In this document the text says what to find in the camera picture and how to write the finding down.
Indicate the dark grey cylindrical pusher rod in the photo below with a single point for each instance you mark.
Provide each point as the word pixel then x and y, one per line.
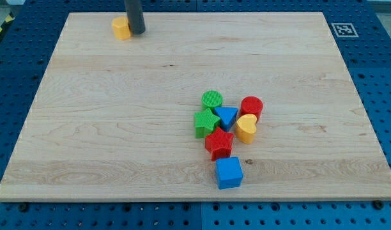
pixel 135 16

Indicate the yellow hexagon block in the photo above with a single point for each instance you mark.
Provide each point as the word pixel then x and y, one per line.
pixel 121 28

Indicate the light wooden board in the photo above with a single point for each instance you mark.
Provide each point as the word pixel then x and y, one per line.
pixel 113 121

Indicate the green cylinder block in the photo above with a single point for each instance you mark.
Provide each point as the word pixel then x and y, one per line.
pixel 211 100

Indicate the green star block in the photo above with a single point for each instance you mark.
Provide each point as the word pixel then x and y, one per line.
pixel 205 123

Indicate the blue triangle block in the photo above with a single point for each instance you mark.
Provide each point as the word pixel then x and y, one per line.
pixel 227 117

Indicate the red cylinder block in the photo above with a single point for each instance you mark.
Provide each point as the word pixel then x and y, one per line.
pixel 251 105

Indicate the red star block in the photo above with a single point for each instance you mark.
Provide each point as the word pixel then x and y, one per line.
pixel 219 144

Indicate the yellow heart block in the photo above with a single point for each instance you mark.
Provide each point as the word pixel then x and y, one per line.
pixel 246 129

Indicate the blue cube block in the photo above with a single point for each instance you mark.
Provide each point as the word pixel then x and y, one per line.
pixel 228 172

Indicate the white fiducial marker tag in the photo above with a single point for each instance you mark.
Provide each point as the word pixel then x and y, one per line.
pixel 344 30

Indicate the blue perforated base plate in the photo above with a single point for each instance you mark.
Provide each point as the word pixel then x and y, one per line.
pixel 27 45

